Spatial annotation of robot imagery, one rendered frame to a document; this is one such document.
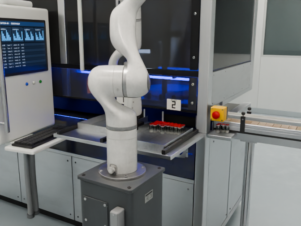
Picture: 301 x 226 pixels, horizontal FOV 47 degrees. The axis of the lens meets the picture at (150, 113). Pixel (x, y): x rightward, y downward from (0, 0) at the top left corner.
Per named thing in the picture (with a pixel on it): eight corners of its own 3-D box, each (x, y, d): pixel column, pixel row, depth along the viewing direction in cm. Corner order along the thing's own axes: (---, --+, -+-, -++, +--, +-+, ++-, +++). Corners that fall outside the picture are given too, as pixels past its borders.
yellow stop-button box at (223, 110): (214, 117, 186) (215, 104, 184) (227, 119, 182) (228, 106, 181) (209, 120, 179) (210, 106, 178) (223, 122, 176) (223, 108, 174)
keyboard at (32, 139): (57, 128, 222) (56, 123, 221) (75, 130, 217) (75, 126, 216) (11, 145, 186) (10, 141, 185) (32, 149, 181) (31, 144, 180)
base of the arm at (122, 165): (128, 185, 125) (127, 136, 121) (88, 174, 135) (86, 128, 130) (154, 168, 141) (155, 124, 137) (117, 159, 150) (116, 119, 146)
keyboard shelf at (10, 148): (45, 128, 229) (45, 125, 228) (81, 133, 219) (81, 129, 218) (-8, 149, 188) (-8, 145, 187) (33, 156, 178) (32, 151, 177)
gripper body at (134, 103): (132, 91, 170) (132, 113, 172) (120, 94, 161) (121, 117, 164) (145, 92, 166) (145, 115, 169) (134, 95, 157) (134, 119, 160)
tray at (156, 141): (150, 127, 195) (150, 121, 194) (192, 133, 183) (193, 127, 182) (116, 143, 166) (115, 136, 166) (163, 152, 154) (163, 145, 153)
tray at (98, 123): (113, 116, 221) (112, 110, 220) (148, 121, 209) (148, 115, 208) (77, 128, 192) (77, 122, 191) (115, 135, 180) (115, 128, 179)
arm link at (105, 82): (135, 131, 127) (134, 67, 122) (86, 130, 129) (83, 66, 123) (138, 123, 139) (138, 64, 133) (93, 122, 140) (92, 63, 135)
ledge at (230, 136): (215, 131, 195) (215, 128, 194) (238, 134, 189) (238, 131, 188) (207, 137, 183) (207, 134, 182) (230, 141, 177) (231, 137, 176)
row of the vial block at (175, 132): (152, 130, 189) (152, 122, 188) (182, 134, 180) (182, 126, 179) (150, 131, 187) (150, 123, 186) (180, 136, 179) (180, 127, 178)
